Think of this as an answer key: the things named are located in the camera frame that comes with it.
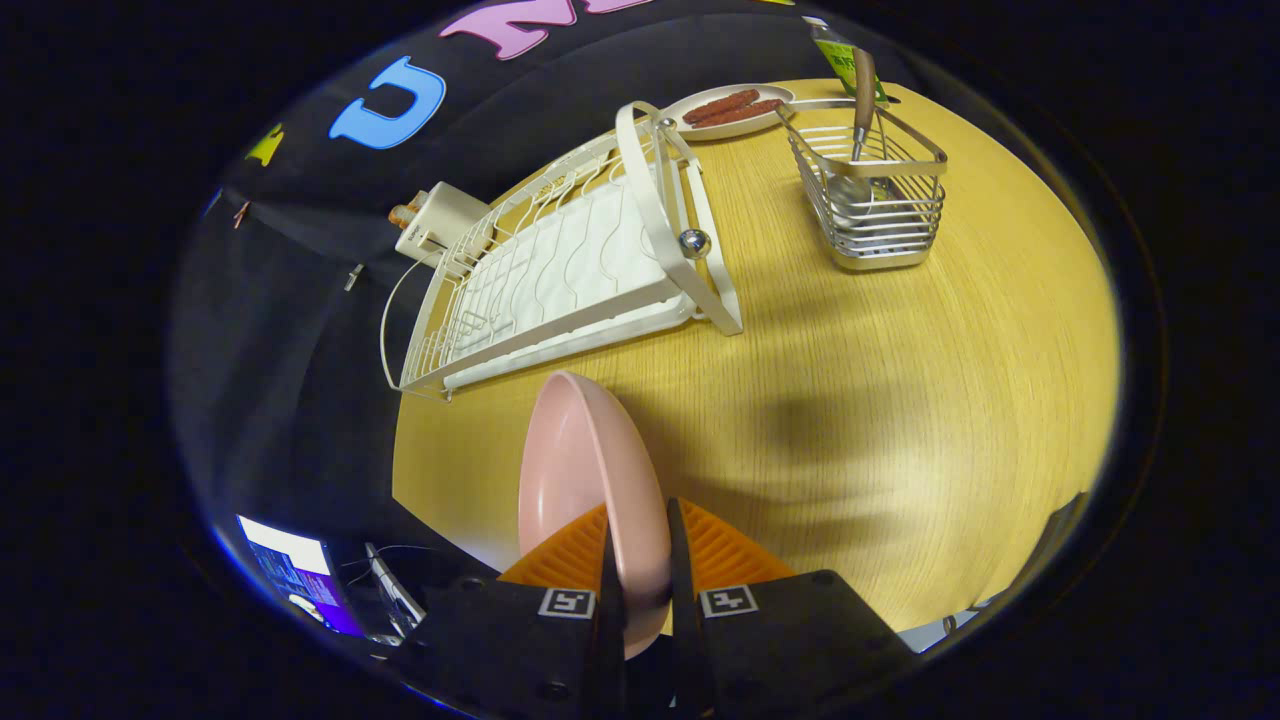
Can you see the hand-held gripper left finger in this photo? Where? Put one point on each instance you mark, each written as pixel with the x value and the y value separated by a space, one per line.
pixel 500 640

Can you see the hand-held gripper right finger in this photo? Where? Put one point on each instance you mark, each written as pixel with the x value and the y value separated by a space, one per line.
pixel 790 640

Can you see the pink plate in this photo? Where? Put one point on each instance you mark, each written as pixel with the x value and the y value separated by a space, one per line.
pixel 590 470

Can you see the white plate with sausages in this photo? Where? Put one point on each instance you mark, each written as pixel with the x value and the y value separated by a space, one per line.
pixel 680 112

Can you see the computer monitor screen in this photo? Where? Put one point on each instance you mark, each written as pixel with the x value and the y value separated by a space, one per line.
pixel 295 575

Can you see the black backdrop cloth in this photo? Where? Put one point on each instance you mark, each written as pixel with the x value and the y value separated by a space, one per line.
pixel 280 330

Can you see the silver clip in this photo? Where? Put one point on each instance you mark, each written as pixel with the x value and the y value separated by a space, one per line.
pixel 353 277

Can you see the white toaster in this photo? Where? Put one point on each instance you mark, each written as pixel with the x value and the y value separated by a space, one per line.
pixel 445 215

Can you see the brown toast slice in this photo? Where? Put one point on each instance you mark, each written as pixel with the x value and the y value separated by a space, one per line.
pixel 403 216

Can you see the orange clip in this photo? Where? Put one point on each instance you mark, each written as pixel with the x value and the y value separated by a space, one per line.
pixel 242 213

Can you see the red-brown sausage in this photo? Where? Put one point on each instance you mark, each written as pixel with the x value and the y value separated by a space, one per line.
pixel 745 113
pixel 720 103

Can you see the green label drink bottle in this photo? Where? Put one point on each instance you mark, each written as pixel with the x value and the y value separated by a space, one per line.
pixel 835 50

